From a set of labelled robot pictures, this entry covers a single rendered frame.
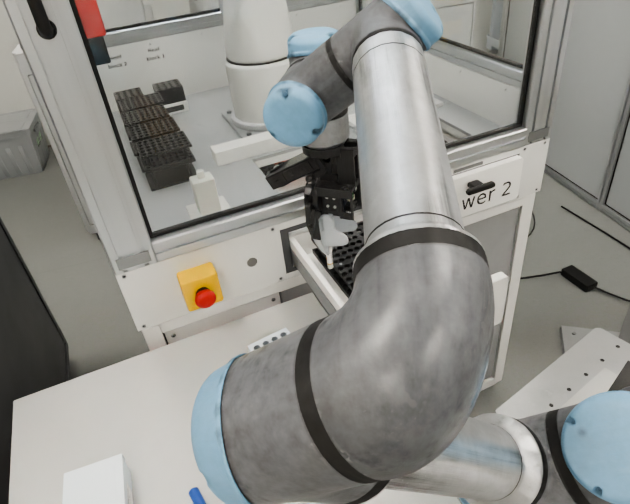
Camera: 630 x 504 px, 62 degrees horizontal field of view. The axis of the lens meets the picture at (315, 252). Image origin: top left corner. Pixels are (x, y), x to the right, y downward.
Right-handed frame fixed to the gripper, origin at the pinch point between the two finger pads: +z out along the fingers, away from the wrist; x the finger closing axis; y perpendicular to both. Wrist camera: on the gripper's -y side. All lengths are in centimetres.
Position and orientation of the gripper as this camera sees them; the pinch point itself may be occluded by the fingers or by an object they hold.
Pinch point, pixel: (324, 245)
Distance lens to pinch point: 90.4
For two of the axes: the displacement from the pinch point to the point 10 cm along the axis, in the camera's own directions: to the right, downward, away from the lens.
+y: 9.1, 1.6, -3.8
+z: 1.1, 7.9, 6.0
